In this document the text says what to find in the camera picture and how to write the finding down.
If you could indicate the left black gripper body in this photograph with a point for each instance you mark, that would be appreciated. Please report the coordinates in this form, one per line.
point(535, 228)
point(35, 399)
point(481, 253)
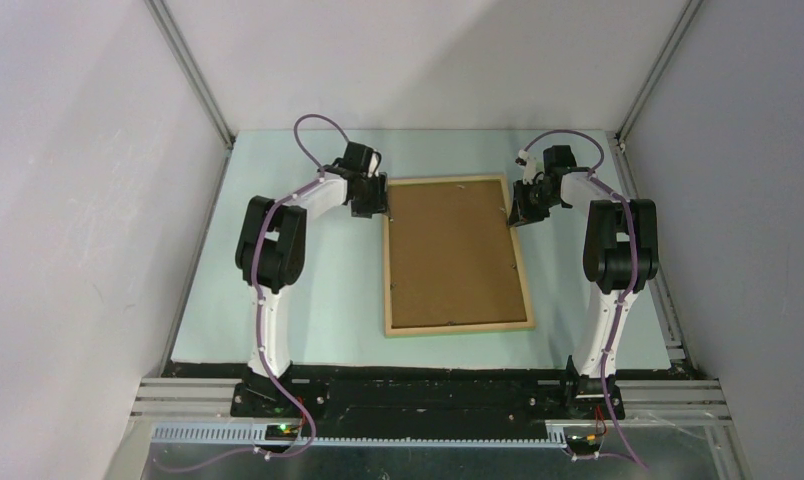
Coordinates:
point(372, 198)

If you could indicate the brown backing board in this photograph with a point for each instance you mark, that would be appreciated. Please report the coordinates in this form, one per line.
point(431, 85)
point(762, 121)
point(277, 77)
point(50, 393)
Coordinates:
point(455, 252)

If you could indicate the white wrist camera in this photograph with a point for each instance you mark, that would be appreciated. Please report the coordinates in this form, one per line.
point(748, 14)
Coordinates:
point(373, 164)
point(529, 165)

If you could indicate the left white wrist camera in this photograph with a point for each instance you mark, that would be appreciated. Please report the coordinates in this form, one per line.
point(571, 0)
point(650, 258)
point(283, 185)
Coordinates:
point(373, 164)

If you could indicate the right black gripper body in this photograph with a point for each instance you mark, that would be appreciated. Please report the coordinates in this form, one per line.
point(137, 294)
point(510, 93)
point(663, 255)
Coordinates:
point(532, 203)

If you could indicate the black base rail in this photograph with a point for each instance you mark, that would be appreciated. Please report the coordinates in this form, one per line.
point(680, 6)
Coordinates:
point(397, 403)

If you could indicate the aluminium frame rails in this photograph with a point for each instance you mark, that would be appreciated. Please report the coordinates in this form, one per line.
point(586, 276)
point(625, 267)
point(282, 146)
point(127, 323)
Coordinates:
point(183, 429)

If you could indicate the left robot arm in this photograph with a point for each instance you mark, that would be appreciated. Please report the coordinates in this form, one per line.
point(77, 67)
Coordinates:
point(272, 250)

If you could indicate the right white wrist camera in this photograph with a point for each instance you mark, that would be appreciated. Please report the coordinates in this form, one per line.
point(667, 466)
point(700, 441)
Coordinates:
point(529, 165)

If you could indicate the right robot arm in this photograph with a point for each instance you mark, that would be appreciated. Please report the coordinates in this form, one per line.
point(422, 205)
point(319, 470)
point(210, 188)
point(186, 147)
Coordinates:
point(619, 257)

